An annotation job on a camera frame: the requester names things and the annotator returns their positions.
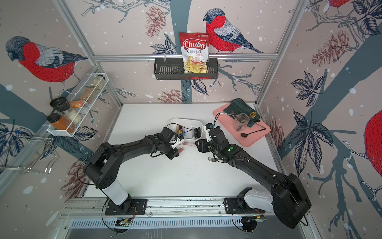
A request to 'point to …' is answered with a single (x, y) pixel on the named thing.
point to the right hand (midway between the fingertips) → (198, 141)
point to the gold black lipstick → (181, 129)
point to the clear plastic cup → (241, 121)
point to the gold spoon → (252, 114)
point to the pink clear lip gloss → (189, 144)
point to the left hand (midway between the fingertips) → (179, 150)
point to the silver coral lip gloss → (180, 150)
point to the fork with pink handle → (213, 160)
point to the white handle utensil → (221, 113)
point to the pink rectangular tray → (247, 136)
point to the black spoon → (244, 135)
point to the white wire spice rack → (83, 99)
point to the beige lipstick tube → (177, 129)
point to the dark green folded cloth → (238, 106)
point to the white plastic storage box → (192, 129)
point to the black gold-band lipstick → (199, 132)
